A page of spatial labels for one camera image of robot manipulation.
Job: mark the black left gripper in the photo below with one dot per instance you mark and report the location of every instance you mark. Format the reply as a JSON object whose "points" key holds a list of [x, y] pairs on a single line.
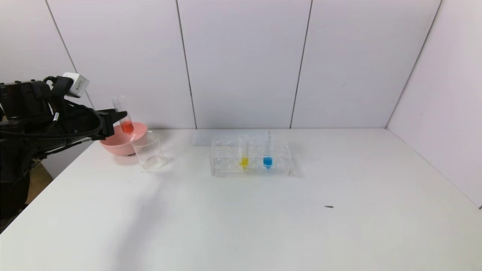
{"points": [[108, 124]]}

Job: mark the test tube with red pigment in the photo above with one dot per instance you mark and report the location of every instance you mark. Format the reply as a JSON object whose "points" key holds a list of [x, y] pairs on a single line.
{"points": [[127, 127]]}

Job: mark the clear glass beaker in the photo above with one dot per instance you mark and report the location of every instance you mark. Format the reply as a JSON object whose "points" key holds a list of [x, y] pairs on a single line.
{"points": [[150, 156]]}

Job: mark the test tube with yellow pigment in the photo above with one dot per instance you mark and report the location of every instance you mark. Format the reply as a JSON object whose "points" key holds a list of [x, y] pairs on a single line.
{"points": [[244, 161]]}

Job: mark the test tube with blue pigment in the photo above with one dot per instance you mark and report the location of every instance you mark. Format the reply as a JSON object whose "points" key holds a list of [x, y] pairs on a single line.
{"points": [[267, 161]]}

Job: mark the clear acrylic test tube rack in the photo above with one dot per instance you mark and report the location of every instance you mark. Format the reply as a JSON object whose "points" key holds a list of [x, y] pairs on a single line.
{"points": [[280, 163]]}

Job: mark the pink plastic bowl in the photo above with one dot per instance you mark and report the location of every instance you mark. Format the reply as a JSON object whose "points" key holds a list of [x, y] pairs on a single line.
{"points": [[116, 145]]}

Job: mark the white paper sheet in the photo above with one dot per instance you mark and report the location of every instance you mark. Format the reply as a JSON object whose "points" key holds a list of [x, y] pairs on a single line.
{"points": [[203, 138]]}

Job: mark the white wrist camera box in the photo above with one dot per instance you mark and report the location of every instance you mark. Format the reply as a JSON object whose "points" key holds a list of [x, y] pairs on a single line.
{"points": [[76, 84]]}

